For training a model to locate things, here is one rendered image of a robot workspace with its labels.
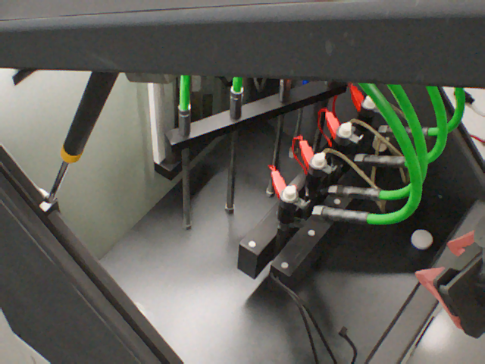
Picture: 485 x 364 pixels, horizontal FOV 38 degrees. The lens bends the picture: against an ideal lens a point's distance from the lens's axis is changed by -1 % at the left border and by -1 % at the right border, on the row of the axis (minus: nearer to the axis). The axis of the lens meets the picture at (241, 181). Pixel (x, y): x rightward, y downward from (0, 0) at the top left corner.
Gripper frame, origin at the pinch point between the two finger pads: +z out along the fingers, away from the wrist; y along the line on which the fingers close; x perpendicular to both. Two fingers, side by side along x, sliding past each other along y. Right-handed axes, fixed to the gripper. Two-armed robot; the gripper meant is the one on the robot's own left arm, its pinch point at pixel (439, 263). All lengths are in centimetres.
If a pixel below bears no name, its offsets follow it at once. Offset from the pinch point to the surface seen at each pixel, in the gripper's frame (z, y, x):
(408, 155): 8.8, -7.9, -7.9
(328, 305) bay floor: 48, 0, 21
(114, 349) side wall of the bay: 22.5, 32.4, -7.5
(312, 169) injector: 36.4, -6.9, -4.3
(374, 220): 20.1, -4.6, 1.1
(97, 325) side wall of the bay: 21.4, 32.1, -11.7
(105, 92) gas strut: -10.9, 20.2, -35.8
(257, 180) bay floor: 69, -8, 2
